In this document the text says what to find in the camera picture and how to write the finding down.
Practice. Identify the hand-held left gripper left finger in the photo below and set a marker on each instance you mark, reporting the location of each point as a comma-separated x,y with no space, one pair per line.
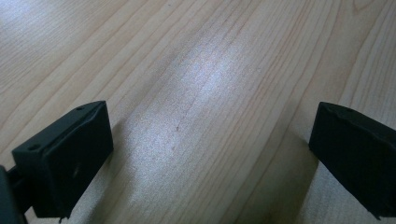
67,158

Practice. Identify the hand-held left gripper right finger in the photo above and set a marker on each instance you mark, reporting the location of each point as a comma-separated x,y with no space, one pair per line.
358,152

